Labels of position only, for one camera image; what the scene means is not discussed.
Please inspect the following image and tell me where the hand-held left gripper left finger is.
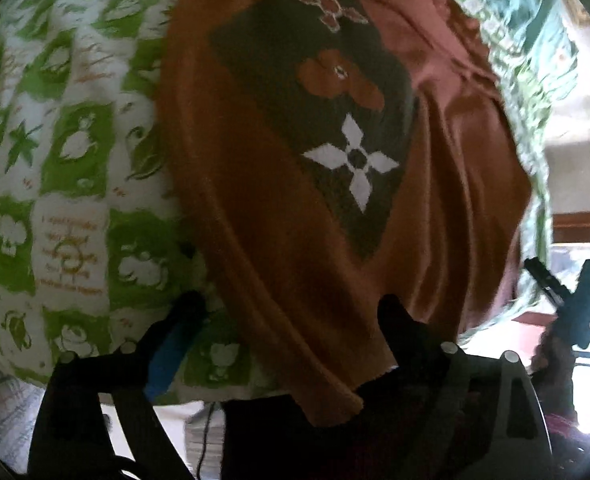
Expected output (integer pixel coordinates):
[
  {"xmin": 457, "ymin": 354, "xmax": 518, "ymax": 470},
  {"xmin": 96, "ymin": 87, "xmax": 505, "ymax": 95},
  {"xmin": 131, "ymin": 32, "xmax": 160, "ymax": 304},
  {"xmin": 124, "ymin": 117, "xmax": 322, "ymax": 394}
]
[{"xmin": 28, "ymin": 290, "xmax": 208, "ymax": 480}]

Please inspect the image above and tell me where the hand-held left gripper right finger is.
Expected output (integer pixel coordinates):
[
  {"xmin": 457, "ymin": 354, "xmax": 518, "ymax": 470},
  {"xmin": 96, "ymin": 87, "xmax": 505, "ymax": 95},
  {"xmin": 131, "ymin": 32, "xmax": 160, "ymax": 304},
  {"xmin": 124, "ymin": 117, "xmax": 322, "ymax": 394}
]
[{"xmin": 377, "ymin": 294, "xmax": 558, "ymax": 480}]

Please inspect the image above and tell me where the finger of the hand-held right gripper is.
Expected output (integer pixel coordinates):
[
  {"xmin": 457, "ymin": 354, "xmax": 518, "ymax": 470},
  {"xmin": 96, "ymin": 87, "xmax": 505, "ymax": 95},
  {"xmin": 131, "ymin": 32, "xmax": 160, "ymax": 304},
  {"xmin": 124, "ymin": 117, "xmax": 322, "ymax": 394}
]
[
  {"xmin": 523, "ymin": 257, "xmax": 572, "ymax": 307},
  {"xmin": 557, "ymin": 258, "xmax": 590, "ymax": 350}
]

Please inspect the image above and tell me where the orange knit sweater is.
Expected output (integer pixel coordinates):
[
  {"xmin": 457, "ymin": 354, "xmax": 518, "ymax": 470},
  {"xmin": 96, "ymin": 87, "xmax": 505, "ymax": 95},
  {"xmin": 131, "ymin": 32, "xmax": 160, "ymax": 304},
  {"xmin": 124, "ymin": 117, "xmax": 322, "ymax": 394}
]
[{"xmin": 155, "ymin": 0, "xmax": 536, "ymax": 428}]

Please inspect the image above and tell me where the plaid cloth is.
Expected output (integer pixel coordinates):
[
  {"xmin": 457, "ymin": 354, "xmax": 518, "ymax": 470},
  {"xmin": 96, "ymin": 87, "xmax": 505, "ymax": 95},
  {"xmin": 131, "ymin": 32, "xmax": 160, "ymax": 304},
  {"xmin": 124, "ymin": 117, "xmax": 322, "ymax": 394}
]
[{"xmin": 0, "ymin": 357, "xmax": 51, "ymax": 473}]

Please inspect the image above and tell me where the green checkered printed blanket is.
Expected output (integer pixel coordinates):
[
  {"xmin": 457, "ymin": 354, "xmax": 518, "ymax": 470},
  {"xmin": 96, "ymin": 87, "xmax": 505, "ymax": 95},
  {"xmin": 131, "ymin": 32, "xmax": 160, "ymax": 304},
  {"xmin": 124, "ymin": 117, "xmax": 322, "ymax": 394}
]
[{"xmin": 0, "ymin": 0, "xmax": 558, "ymax": 408}]

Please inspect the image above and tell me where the teal floral quilt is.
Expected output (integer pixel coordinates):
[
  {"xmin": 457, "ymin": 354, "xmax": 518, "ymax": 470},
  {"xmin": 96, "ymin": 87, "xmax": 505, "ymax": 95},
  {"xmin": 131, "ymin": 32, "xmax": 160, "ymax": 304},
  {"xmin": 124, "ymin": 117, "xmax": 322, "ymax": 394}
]
[{"xmin": 462, "ymin": 0, "xmax": 583, "ymax": 126}]

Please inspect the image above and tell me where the black cable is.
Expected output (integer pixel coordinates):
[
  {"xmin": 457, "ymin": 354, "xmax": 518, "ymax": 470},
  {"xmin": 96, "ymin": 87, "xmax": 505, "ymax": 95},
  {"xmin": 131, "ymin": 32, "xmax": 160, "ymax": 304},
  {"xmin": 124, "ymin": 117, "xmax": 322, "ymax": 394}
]
[{"xmin": 194, "ymin": 402, "xmax": 217, "ymax": 477}]

